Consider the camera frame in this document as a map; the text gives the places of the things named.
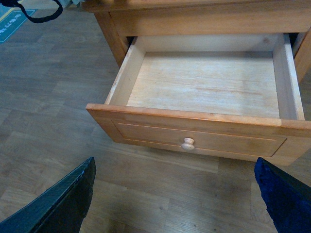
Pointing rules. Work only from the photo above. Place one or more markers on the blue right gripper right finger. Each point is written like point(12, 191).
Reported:
point(288, 200)

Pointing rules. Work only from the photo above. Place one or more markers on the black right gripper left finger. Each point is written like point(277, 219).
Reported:
point(61, 208)

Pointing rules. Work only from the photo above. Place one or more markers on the round wooden drawer knob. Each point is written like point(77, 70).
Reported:
point(188, 144)

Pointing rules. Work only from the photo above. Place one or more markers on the wooden drawer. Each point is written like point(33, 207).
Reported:
point(236, 95)

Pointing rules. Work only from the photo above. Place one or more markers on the wooden nightstand cabinet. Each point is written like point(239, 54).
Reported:
point(121, 19)

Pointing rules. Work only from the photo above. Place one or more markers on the dark floor sign sticker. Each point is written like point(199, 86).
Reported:
point(10, 24)

